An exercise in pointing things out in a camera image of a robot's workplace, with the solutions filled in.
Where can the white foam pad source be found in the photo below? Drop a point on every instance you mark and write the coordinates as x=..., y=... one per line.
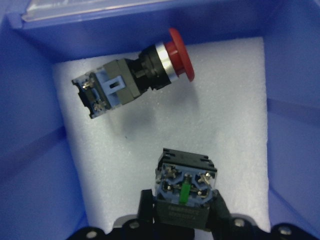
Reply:
x=222, y=114

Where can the blue source bin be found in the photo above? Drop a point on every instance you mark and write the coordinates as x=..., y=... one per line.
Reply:
x=40, y=189

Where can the red mushroom push button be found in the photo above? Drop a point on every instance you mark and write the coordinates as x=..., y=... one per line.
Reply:
x=121, y=81

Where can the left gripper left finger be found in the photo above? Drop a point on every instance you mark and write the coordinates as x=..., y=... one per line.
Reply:
x=145, y=211

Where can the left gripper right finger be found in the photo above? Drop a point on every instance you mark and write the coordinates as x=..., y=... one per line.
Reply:
x=219, y=210

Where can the yellow push button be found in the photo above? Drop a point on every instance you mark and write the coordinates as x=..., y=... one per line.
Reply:
x=184, y=189

